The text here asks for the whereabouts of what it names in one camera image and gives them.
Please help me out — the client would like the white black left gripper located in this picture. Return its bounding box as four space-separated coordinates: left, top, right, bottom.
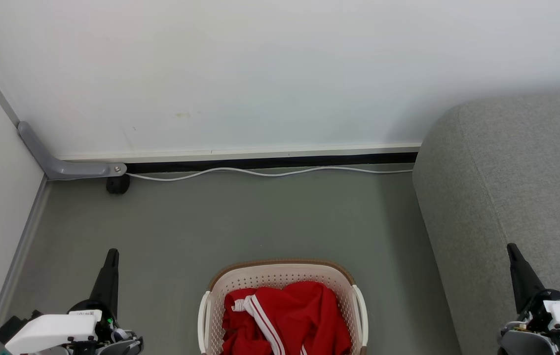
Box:
4 248 144 355

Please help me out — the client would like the red garment with white stripes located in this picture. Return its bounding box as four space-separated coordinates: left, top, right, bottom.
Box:
222 281 352 355

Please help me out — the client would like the grey fabric sofa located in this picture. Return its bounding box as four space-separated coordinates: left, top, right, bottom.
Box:
412 91 560 355

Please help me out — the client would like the black caster wheel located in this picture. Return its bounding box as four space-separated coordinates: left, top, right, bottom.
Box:
106 175 131 195

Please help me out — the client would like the grey metal partition foot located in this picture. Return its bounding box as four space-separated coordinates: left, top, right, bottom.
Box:
17 121 127 180

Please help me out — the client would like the cream perforated laundry basket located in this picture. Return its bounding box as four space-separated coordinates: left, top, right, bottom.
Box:
197 258 369 355

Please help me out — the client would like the black baseboard strip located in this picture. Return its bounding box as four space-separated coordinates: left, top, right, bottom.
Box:
126 152 418 174

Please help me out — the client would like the grey aluminium partition frame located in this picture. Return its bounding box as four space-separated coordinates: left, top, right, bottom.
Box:
0 37 51 355

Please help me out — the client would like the white floor cable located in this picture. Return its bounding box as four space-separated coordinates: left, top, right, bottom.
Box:
126 166 413 182

